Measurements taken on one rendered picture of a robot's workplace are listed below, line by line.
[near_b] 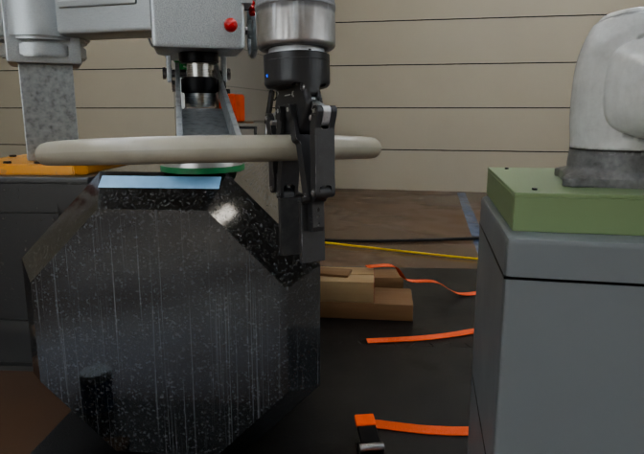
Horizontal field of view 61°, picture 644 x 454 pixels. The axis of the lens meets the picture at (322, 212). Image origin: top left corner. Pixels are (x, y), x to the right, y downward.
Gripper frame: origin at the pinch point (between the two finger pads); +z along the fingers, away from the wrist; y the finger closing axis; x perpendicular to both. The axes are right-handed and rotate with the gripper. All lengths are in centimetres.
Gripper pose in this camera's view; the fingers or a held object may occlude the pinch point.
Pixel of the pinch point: (301, 230)
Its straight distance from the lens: 64.5
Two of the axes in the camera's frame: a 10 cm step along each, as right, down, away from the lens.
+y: -5.0, -0.8, 8.6
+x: -8.7, 0.7, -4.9
